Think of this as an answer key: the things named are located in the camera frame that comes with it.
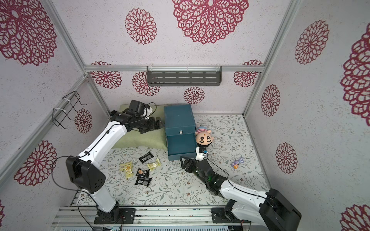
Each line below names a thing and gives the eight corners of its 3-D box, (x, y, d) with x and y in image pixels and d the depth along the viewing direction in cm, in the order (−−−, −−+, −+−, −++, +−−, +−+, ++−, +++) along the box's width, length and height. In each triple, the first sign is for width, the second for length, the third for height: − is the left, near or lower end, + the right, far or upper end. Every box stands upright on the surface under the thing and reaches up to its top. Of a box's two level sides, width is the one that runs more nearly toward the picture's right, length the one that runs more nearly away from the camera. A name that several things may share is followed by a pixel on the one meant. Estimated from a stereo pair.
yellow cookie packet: (121, 181, 88) (119, 179, 85) (121, 166, 94) (119, 164, 91) (133, 177, 89) (132, 176, 87) (132, 163, 95) (131, 160, 93)
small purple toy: (236, 170, 92) (237, 168, 89) (230, 165, 94) (232, 162, 92) (244, 163, 95) (245, 161, 92) (238, 158, 97) (240, 156, 95)
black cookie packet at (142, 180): (135, 184, 86) (134, 183, 85) (138, 177, 89) (137, 175, 88) (149, 186, 86) (148, 185, 84) (151, 179, 88) (150, 177, 87)
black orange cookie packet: (136, 176, 90) (135, 174, 88) (139, 169, 92) (138, 167, 91) (148, 177, 89) (147, 176, 87) (150, 170, 92) (149, 169, 90)
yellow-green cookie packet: (150, 171, 91) (149, 169, 89) (147, 166, 94) (146, 164, 92) (161, 165, 94) (161, 163, 92) (158, 159, 97) (158, 157, 94)
